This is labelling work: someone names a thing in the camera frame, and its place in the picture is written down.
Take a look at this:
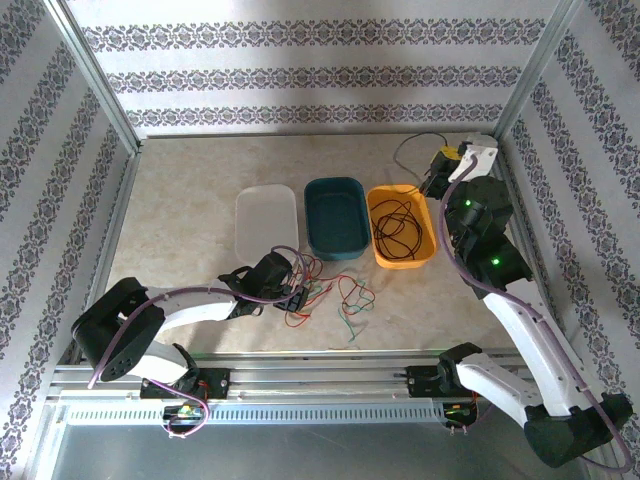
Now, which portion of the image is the thin red cable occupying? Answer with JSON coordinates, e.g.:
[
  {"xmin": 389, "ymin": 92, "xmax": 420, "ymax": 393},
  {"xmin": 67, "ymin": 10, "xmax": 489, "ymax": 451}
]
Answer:
[{"xmin": 283, "ymin": 253, "xmax": 376, "ymax": 330}]

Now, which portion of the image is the thin black cable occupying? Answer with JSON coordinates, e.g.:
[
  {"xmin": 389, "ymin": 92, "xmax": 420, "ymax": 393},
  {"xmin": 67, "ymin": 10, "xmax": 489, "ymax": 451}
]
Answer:
[{"xmin": 374, "ymin": 132, "xmax": 452, "ymax": 262}]

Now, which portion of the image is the white plastic container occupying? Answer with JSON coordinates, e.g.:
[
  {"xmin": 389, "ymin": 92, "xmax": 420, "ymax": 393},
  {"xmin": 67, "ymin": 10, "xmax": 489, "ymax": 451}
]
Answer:
[{"xmin": 233, "ymin": 183, "xmax": 301, "ymax": 266}]

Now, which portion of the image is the orange plastic container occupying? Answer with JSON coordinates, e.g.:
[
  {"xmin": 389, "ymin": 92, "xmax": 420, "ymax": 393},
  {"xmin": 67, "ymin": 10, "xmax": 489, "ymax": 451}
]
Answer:
[{"xmin": 366, "ymin": 183, "xmax": 439, "ymax": 271}]

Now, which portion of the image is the teal plastic container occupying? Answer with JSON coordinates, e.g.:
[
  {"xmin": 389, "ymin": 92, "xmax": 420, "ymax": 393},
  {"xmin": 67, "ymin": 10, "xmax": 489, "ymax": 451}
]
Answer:
[{"xmin": 303, "ymin": 176, "xmax": 371, "ymax": 262}]

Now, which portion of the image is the small circuit board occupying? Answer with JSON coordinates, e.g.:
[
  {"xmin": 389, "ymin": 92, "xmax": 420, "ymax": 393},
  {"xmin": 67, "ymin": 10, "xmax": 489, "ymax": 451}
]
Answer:
[
  {"xmin": 444, "ymin": 402, "xmax": 479, "ymax": 427},
  {"xmin": 162, "ymin": 403, "xmax": 210, "ymax": 420}
]

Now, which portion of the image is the grey metal panel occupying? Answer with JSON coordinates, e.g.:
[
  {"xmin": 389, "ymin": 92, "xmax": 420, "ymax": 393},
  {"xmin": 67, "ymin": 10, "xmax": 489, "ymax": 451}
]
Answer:
[{"xmin": 49, "ymin": 424, "xmax": 586, "ymax": 480}]

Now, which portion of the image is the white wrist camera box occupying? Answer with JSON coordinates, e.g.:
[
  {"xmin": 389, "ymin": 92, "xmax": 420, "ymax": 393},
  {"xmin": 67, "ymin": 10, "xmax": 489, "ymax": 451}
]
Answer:
[{"xmin": 447, "ymin": 133, "xmax": 500, "ymax": 184}]

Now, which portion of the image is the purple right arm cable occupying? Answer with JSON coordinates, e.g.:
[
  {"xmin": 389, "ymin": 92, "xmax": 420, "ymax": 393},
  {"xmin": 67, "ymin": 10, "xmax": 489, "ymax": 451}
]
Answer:
[{"xmin": 438, "ymin": 152, "xmax": 632, "ymax": 474}]

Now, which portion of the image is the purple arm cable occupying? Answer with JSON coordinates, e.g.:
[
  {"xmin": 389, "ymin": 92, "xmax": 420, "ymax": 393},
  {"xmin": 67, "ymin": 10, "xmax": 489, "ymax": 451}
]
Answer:
[
  {"xmin": 87, "ymin": 244, "xmax": 311, "ymax": 441},
  {"xmin": 438, "ymin": 152, "xmax": 632, "ymax": 474}
]

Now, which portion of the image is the aluminium side frame rail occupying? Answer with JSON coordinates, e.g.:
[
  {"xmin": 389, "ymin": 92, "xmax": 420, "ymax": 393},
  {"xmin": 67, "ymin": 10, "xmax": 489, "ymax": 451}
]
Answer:
[
  {"xmin": 487, "ymin": 134, "xmax": 569, "ymax": 351},
  {"xmin": 67, "ymin": 147, "xmax": 144, "ymax": 364}
]

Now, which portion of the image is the thin green cable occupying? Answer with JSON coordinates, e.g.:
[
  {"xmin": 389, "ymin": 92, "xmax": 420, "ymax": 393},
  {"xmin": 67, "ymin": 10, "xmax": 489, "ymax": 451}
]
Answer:
[{"xmin": 304, "ymin": 279, "xmax": 363, "ymax": 345}]

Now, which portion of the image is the aluminium front frame rail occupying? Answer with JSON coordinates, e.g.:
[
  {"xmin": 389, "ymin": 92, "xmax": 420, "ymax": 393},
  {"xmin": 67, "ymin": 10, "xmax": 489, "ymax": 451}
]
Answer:
[{"xmin": 49, "ymin": 349, "xmax": 551, "ymax": 401}]

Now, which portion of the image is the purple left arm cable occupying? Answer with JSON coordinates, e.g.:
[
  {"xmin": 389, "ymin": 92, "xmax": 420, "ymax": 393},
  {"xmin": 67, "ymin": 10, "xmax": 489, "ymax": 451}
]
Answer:
[{"xmin": 87, "ymin": 244, "xmax": 311, "ymax": 441}]

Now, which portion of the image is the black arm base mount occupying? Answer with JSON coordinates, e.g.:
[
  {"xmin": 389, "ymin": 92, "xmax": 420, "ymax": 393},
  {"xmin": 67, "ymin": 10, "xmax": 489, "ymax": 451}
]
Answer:
[
  {"xmin": 139, "ymin": 367, "xmax": 232, "ymax": 401},
  {"xmin": 404, "ymin": 364, "xmax": 444, "ymax": 399}
]

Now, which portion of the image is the slotted grey cable duct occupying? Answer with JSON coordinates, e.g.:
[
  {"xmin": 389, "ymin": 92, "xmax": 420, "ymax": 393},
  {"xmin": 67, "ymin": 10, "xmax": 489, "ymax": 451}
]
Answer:
[{"xmin": 64, "ymin": 402, "xmax": 449, "ymax": 426}]

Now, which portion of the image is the aluminium frame post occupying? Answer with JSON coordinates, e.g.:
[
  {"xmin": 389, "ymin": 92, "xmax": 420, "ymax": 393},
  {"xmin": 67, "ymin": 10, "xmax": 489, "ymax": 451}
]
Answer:
[
  {"xmin": 491, "ymin": 0, "xmax": 584, "ymax": 146},
  {"xmin": 42, "ymin": 0, "xmax": 142, "ymax": 156}
]

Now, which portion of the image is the aluminium back frame rail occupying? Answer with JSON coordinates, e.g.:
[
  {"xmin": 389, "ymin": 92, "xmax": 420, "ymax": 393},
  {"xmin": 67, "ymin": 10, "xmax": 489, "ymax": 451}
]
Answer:
[{"xmin": 139, "ymin": 130, "xmax": 496, "ymax": 140}]

